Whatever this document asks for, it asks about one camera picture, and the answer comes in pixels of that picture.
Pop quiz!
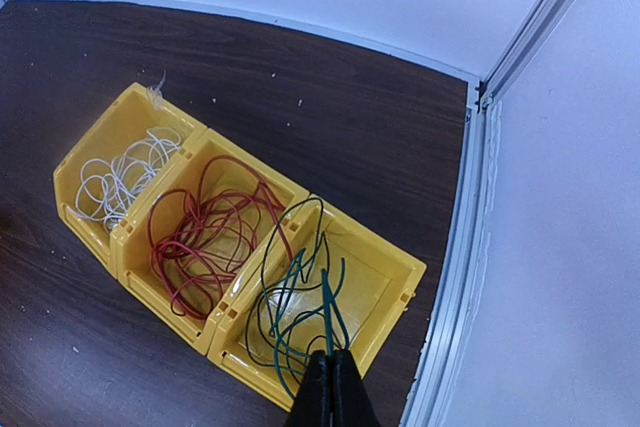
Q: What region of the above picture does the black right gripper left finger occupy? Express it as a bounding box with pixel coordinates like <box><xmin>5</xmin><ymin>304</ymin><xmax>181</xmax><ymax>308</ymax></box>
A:
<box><xmin>284</xmin><ymin>350</ymin><xmax>332</xmax><ymax>427</ymax></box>

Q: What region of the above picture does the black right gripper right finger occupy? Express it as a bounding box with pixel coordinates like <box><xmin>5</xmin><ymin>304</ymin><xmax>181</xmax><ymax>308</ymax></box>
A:
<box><xmin>331</xmin><ymin>349</ymin><xmax>380</xmax><ymax>427</ymax></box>

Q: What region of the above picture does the long red cable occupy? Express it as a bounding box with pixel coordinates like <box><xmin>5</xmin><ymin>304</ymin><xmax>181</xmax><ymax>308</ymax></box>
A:
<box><xmin>148</xmin><ymin>155</ymin><xmax>296</xmax><ymax>321</ymax></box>

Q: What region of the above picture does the white cable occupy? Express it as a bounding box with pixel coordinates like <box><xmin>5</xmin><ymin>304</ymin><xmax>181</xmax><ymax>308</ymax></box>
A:
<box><xmin>74</xmin><ymin>126</ymin><xmax>184</xmax><ymax>226</ymax></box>

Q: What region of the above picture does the yellow bin right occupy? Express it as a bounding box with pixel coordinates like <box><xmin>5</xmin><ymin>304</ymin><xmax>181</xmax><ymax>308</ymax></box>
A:
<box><xmin>207</xmin><ymin>196</ymin><xmax>427</xmax><ymax>410</ymax></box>

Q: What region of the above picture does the yellow bin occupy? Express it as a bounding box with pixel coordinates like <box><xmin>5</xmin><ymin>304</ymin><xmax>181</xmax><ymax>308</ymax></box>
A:
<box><xmin>207</xmin><ymin>196</ymin><xmax>427</xmax><ymax>410</ymax></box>
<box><xmin>53</xmin><ymin>83</ymin><xmax>206</xmax><ymax>276</ymax></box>
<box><xmin>112</xmin><ymin>129</ymin><xmax>310</xmax><ymax>354</ymax></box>

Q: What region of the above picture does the yellow bin middle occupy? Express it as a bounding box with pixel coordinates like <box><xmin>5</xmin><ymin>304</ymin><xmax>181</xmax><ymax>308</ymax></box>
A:
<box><xmin>112</xmin><ymin>129</ymin><xmax>310</xmax><ymax>354</ymax></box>

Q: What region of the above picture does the yellow bin left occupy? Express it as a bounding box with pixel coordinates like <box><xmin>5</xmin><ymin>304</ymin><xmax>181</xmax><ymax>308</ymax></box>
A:
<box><xmin>53</xmin><ymin>83</ymin><xmax>206</xmax><ymax>276</ymax></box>

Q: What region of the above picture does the clear tape scrap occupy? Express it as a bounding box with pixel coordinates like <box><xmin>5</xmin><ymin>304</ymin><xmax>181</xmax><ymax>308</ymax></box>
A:
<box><xmin>146</xmin><ymin>71</ymin><xmax>166</xmax><ymax>110</ymax></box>

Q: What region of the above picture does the aluminium front rail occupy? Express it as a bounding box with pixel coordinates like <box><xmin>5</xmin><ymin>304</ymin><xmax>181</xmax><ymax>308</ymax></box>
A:
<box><xmin>400</xmin><ymin>109</ymin><xmax>500</xmax><ymax>426</ymax></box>

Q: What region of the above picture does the aluminium frame post right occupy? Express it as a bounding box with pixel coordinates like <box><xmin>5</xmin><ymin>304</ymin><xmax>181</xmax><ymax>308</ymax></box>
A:
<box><xmin>478</xmin><ymin>0</ymin><xmax>576</xmax><ymax>110</ymax></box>

